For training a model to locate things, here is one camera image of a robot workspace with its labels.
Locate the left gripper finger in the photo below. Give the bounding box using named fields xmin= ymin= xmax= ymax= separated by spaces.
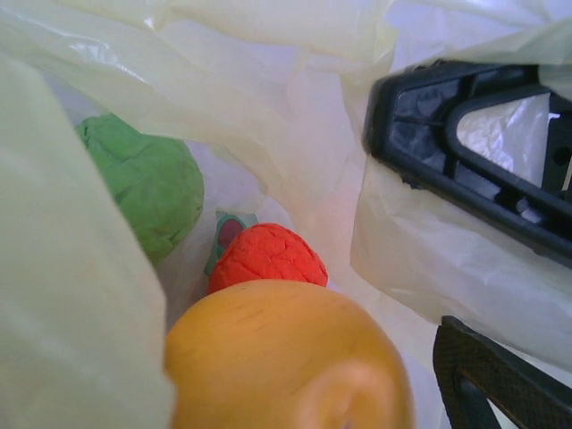
xmin=432 ymin=315 xmax=572 ymax=429

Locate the green fruit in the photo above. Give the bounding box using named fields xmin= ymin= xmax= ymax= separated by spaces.
xmin=74 ymin=114 xmax=206 ymax=269

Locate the yellow orange round fruit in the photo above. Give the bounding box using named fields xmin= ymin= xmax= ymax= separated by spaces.
xmin=164 ymin=280 xmax=416 ymax=429

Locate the yellow plastic bag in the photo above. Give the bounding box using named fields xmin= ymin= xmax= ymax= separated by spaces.
xmin=0 ymin=0 xmax=572 ymax=429

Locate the red orange wrinkled fruit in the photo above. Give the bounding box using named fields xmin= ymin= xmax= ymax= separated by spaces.
xmin=206 ymin=223 xmax=330 ymax=296

